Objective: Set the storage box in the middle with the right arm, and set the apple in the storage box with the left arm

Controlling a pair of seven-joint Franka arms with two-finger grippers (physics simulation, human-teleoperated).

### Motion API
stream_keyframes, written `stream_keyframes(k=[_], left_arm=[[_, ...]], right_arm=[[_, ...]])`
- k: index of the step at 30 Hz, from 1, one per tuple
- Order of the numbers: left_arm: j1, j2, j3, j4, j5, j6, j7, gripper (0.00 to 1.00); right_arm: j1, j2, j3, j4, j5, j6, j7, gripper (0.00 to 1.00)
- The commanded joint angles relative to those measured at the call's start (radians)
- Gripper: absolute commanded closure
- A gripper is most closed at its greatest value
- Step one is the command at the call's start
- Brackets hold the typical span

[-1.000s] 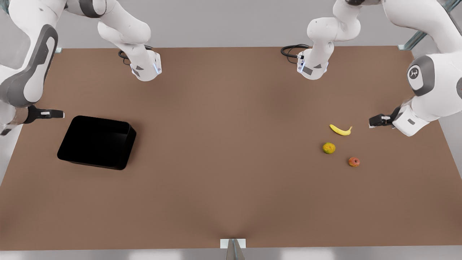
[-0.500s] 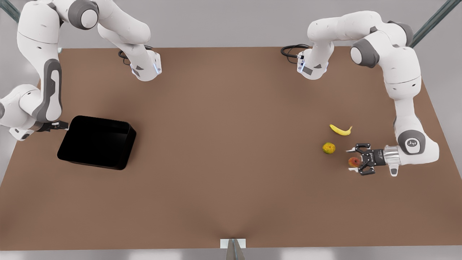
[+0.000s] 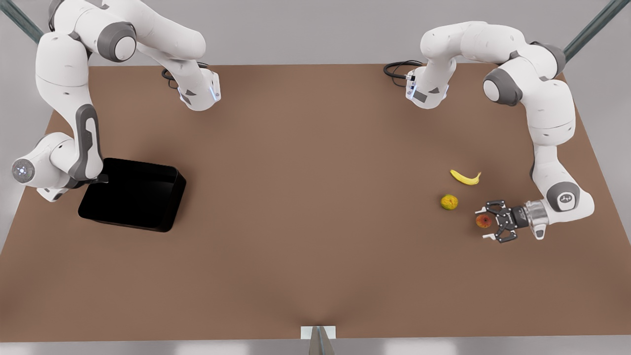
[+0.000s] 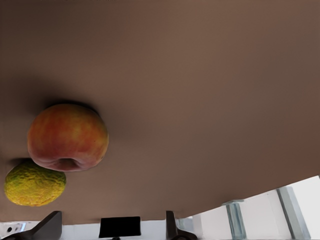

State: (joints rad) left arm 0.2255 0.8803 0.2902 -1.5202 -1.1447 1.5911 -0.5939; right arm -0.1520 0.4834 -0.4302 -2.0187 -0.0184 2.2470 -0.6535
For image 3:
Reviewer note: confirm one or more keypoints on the yellow banana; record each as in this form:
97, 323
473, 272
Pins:
465, 178

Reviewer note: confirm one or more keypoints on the silver frame post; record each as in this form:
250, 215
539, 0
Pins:
320, 342
594, 27
22, 19

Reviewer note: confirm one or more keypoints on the black storage box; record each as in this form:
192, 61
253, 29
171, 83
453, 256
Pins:
130, 195

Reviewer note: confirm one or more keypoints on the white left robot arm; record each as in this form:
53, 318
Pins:
549, 106

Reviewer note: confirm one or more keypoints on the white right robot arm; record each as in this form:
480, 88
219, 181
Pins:
61, 74

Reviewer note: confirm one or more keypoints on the white post foot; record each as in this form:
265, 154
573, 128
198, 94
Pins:
305, 333

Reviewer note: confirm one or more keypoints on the yellow-green round fruit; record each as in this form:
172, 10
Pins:
449, 202

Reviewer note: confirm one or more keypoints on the red apple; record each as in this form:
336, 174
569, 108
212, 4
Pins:
483, 221

